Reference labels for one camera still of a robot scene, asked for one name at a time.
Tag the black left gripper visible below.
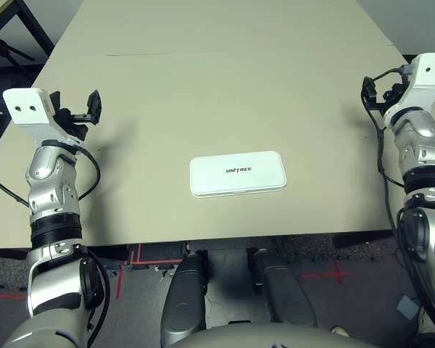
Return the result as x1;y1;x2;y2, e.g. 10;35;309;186
49;90;103;141

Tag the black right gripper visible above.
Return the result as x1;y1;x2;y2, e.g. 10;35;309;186
361;75;407;109

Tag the white plastic pencil case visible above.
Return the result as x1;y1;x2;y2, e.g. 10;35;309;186
189;150;287;199

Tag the black tripod stand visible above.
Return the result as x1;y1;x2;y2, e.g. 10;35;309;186
0;34;37;79

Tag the grey robot right leg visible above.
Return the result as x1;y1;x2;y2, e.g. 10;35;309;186
253;247;318;327

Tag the grey robot leg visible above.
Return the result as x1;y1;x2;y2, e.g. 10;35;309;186
253;247;318;327
161;249;210;345

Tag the grey square floor pad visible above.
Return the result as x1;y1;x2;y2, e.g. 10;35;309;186
397;294;420;320

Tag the grey robot left leg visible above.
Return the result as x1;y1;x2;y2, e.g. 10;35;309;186
161;249;210;345

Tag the grey robot torso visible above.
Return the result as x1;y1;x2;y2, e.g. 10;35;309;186
170;322;378;348

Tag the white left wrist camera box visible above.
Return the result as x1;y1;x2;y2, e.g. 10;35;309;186
2;88;90;149

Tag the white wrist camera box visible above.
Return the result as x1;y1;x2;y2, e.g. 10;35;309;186
2;88;90;149
382;53;435;126

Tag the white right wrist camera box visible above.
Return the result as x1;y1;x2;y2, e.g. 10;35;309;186
382;53;435;126

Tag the black desk frame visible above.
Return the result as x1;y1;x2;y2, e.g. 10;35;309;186
0;0;55;55

